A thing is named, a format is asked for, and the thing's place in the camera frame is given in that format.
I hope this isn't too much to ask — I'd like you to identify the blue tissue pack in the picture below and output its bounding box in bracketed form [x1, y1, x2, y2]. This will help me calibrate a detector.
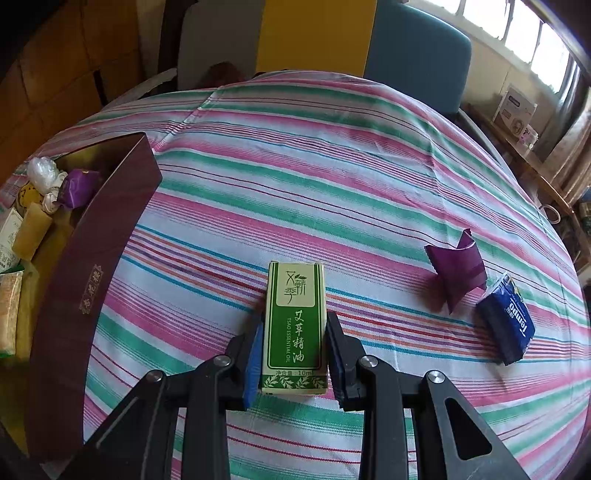
[475, 272, 536, 366]

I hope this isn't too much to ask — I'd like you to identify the yellow round packet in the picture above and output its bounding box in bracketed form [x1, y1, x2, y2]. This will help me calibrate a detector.
[17, 181, 42, 208]

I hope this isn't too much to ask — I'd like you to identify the window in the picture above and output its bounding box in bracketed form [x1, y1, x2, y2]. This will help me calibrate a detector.
[450, 0, 583, 93]

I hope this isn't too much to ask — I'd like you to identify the beige patterned curtain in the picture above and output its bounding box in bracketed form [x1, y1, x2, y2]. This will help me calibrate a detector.
[538, 60, 591, 204]

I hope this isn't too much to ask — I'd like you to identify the maroon box with yellow lining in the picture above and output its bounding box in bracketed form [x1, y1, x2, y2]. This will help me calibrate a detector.
[0, 131, 162, 462]

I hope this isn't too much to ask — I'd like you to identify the purple candy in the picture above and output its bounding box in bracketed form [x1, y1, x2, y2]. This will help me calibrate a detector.
[424, 228, 488, 315]
[58, 168, 105, 210]

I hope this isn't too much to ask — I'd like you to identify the yellow bar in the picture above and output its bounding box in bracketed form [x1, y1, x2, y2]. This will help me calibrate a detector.
[11, 203, 54, 261]

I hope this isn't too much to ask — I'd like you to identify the grey yellow blue headboard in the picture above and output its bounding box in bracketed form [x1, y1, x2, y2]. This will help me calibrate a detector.
[178, 0, 472, 121]

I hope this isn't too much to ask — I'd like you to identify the cream carton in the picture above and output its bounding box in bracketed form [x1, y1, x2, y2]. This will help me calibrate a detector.
[0, 208, 24, 273]

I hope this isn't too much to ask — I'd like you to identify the wooden cabinet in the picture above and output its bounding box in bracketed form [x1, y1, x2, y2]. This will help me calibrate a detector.
[0, 0, 158, 153]

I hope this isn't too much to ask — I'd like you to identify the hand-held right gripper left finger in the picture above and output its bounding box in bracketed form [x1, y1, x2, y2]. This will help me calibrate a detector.
[60, 320, 266, 480]

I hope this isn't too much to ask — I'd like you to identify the white cardboard box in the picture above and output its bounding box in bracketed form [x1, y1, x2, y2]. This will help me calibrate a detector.
[493, 84, 539, 134]

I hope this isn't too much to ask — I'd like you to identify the wooden desk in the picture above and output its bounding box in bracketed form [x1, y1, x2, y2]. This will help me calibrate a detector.
[462, 104, 583, 217]

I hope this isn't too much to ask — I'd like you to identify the green and white carton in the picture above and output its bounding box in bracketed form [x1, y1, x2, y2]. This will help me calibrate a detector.
[261, 260, 329, 396]

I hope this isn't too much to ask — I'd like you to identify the dark red cushion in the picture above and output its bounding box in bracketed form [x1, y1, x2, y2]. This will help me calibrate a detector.
[203, 62, 252, 88]

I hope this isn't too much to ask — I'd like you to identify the white curved rail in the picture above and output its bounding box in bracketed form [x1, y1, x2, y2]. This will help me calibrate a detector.
[106, 69, 178, 107]

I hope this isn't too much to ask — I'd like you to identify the grey metal bed rail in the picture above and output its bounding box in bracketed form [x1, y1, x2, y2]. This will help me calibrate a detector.
[455, 108, 509, 162]

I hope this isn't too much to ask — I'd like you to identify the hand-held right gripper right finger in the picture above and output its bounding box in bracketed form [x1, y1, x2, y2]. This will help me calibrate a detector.
[325, 311, 532, 480]

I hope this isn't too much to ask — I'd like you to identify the cream textured packet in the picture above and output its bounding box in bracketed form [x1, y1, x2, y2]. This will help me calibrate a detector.
[0, 272, 24, 358]

